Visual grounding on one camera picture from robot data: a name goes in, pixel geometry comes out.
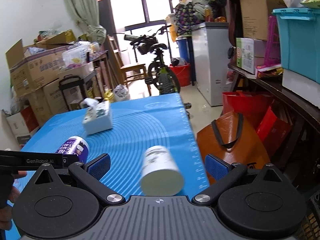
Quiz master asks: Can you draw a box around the person's left hand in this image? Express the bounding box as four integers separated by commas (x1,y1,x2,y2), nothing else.
1,171,27,230

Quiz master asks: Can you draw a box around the large top cardboard box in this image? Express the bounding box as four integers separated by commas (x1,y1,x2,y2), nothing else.
5,40,67,98

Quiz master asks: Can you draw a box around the teal plastic storage bin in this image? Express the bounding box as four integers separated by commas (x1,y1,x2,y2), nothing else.
272,8,320,83

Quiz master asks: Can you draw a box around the lower brown cardboard box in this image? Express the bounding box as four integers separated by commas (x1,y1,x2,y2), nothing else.
26,79,68,127

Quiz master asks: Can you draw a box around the red shopping bag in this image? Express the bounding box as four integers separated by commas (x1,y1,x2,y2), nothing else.
222,91,273,129

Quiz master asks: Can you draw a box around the red plastic bucket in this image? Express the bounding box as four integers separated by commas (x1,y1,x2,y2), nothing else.
169,63,191,87

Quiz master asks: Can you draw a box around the white green paper cup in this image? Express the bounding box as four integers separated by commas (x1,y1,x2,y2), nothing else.
140,145,184,196

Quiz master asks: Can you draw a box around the orange tote bag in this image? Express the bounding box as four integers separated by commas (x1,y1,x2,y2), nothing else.
197,112,270,169

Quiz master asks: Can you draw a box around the white tissue box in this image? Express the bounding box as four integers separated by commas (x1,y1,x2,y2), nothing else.
82,98,113,135

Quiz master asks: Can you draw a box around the red white appliance box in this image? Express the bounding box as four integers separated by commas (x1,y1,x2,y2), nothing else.
2,106,40,148

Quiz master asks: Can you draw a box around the green curtain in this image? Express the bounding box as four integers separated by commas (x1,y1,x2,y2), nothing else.
65,0,106,44

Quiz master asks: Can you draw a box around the black metal cart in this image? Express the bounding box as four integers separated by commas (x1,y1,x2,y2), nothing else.
59,70,98,111

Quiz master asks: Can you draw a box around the green black bicycle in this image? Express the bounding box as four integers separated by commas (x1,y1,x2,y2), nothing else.
124,25,181,95

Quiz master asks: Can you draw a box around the wooden chair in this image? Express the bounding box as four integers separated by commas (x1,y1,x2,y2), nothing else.
106,35,147,87

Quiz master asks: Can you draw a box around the blue silicone baking mat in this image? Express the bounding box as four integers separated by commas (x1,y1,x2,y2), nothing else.
3,92,211,240

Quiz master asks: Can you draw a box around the green white carton box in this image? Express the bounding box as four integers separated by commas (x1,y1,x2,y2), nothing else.
236,38,267,75

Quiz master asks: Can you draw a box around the white chest freezer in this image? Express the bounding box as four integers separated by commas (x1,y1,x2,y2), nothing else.
191,22,232,107

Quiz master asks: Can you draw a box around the purple white paper cup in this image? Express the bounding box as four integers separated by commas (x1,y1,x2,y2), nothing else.
56,136,89,163

